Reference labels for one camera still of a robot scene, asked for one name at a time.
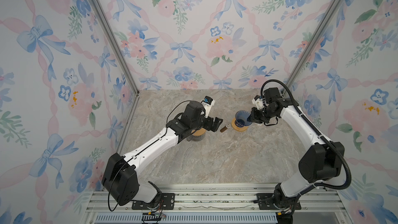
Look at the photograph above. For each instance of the aluminium frame post left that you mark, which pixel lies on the aluminium frame post left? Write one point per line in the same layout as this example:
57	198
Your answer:
106	27

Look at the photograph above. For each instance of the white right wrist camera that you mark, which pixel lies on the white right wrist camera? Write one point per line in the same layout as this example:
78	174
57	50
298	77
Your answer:
258	102

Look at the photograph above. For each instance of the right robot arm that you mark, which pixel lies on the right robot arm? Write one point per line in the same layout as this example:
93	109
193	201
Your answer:
322	165

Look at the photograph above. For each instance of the blue glass dripper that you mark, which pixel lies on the blue glass dripper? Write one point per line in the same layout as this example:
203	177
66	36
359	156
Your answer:
242	119

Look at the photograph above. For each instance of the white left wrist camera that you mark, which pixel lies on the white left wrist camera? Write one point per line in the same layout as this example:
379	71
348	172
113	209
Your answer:
207	103

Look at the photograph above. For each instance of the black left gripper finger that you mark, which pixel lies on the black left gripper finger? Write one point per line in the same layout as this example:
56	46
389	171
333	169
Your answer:
215	127
217	120

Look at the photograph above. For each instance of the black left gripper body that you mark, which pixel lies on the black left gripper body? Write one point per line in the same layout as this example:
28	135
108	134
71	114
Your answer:
207	123

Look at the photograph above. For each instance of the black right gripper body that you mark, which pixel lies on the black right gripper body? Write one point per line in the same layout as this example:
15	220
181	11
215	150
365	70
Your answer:
258	116

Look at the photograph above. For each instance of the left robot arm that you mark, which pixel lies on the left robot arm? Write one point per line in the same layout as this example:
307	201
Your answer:
122	171

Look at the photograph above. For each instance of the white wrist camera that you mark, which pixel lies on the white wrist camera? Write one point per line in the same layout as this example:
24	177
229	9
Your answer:
258	102
207	103

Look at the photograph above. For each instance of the aluminium frame post right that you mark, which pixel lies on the aluminium frame post right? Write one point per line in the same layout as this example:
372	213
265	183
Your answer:
330	12

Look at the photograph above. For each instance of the glass server wooden handle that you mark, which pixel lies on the glass server wooden handle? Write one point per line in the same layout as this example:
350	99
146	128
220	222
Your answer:
225	128

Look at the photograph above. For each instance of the aluminium frame post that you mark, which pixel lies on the aluminium frame post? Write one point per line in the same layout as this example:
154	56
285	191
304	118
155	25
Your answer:
106	27
330	12

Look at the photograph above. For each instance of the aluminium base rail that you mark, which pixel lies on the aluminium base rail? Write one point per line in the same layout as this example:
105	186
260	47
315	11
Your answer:
219	204

